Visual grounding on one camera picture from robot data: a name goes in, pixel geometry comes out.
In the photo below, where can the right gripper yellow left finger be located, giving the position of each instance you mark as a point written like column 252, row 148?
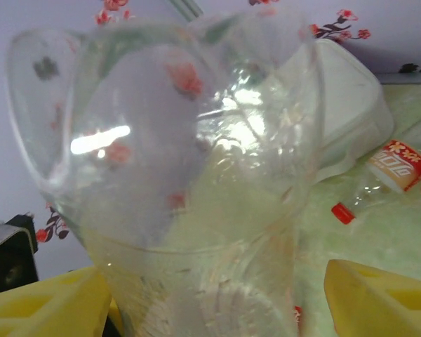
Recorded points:
column 38, row 309

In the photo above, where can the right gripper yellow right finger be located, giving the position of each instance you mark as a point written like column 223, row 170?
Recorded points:
column 382, row 302

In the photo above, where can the clear plastic cup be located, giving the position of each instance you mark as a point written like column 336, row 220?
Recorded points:
column 168, row 168

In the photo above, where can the clear bottle red beige label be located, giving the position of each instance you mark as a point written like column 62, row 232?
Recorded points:
column 396, row 165

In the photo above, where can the white plastic lidded box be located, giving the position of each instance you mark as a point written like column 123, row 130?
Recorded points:
column 354, row 105

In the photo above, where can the aluminium frame corner post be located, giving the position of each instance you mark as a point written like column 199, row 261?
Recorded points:
column 184, row 7

